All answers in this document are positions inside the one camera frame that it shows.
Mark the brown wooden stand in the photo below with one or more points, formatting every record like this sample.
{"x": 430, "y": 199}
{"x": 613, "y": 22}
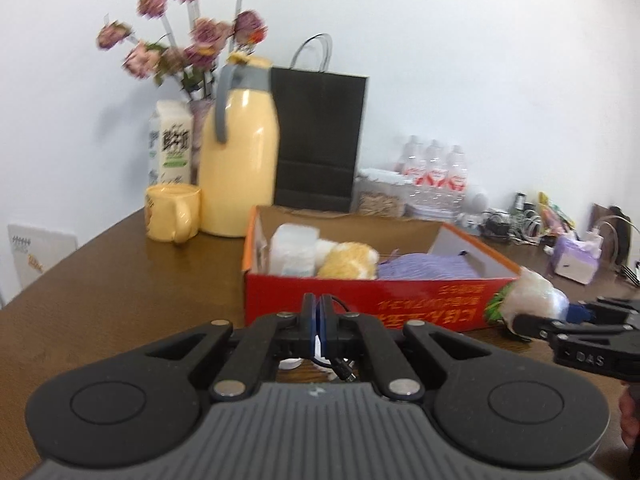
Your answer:
{"x": 615, "y": 230}

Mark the black power adapter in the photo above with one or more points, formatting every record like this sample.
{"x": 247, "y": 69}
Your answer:
{"x": 520, "y": 201}

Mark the clear cotton swab container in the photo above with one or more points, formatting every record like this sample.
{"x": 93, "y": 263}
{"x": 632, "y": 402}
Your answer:
{"x": 295, "y": 250}

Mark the black paper bag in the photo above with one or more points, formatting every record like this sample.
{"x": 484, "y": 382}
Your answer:
{"x": 320, "y": 135}

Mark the person's right hand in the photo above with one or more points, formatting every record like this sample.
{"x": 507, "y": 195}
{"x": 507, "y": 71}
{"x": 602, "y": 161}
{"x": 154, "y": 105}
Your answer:
{"x": 631, "y": 415}

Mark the red cardboard box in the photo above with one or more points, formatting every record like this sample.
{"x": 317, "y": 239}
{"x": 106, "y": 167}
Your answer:
{"x": 400, "y": 300}

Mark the purple tissue box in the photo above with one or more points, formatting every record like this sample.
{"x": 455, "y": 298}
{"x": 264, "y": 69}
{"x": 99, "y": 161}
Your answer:
{"x": 575, "y": 260}

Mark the yellow thermos jug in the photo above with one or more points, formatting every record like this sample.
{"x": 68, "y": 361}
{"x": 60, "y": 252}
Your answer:
{"x": 245, "y": 160}

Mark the clear seed container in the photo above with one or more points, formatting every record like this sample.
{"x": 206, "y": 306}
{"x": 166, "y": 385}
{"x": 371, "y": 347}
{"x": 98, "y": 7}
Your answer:
{"x": 380, "y": 202}

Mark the pink glass vase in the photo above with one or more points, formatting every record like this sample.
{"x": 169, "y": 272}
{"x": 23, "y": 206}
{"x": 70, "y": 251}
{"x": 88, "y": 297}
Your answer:
{"x": 201, "y": 127}

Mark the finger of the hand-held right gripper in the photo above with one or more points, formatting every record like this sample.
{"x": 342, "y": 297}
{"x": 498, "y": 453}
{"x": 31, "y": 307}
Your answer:
{"x": 581, "y": 313}
{"x": 537, "y": 325}

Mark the purple knitted cloth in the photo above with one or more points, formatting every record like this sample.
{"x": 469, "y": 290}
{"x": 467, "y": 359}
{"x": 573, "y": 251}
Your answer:
{"x": 425, "y": 266}

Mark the colourful snack packet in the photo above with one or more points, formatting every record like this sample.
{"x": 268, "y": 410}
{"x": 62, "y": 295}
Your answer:
{"x": 552, "y": 215}

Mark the white charger plug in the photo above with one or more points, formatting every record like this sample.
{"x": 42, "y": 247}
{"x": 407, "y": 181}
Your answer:
{"x": 594, "y": 237}

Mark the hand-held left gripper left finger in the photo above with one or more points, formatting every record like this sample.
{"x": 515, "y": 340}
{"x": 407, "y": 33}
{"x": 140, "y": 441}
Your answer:
{"x": 312, "y": 325}

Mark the yellow mug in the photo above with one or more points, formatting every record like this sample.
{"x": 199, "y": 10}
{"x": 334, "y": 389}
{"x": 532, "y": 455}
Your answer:
{"x": 167, "y": 212}

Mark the yellow white plush toy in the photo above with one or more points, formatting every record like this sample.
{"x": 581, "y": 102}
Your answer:
{"x": 347, "y": 260}

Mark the white robot figure speaker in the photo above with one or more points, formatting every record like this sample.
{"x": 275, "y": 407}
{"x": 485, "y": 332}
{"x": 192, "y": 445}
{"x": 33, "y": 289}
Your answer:
{"x": 476, "y": 207}

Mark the clear water bottle red label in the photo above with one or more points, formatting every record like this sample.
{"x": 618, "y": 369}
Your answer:
{"x": 411, "y": 160}
{"x": 457, "y": 172}
{"x": 435, "y": 167}

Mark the white book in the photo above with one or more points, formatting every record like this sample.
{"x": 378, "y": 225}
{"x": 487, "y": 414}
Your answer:
{"x": 40, "y": 255}

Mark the white plastic bag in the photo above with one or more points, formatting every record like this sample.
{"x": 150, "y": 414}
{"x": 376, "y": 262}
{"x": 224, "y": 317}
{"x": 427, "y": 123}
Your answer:
{"x": 532, "y": 295}

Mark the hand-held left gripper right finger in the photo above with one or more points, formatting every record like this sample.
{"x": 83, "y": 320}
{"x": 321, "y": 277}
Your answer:
{"x": 326, "y": 325}

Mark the dried pink flower bouquet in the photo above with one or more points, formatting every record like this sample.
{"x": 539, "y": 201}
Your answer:
{"x": 205, "y": 35}

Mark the white milk carton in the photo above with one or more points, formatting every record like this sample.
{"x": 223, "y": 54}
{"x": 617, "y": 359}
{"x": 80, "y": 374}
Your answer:
{"x": 172, "y": 145}

